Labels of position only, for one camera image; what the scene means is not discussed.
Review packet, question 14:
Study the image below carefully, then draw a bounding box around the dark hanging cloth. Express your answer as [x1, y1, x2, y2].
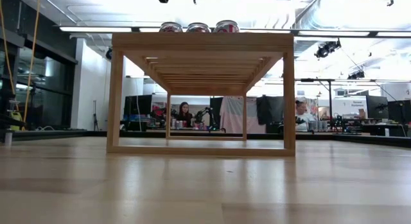
[256, 94, 284, 126]

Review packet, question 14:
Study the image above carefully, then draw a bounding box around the white sign board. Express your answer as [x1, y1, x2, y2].
[332, 96, 369, 119]

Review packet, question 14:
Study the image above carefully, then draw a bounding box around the person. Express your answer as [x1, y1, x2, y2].
[177, 101, 193, 128]
[295, 99, 317, 132]

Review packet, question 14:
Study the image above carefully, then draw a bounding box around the white hanging cloth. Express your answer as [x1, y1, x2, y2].
[219, 96, 267, 134]

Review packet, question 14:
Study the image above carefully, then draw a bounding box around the black panel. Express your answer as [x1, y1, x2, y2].
[209, 96, 224, 130]

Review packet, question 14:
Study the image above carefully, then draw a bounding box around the silver can with red band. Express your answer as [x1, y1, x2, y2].
[213, 19, 240, 33]

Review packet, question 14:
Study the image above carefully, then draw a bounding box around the yellow cable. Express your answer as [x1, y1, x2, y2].
[0, 0, 21, 122]
[21, 0, 42, 131]

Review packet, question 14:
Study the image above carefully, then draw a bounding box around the silver Diet Coke can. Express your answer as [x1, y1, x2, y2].
[186, 22, 211, 33]
[159, 21, 184, 33]

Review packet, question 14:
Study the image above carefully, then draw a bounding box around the red box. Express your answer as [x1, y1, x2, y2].
[151, 103, 168, 121]

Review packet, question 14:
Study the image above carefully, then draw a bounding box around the black monitor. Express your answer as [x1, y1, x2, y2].
[123, 94, 153, 116]
[365, 94, 389, 119]
[387, 99, 411, 124]

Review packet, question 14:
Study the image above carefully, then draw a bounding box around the wooden slatted shelf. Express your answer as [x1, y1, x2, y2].
[106, 32, 296, 157]

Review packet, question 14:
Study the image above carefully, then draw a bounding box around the black T-shaped stand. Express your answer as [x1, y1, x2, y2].
[300, 77, 345, 121]

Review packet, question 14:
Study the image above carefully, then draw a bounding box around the thin black tripod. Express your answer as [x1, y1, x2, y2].
[91, 100, 100, 132]

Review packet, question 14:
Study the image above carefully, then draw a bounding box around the yellow-green container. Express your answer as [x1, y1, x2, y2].
[9, 110, 22, 131]

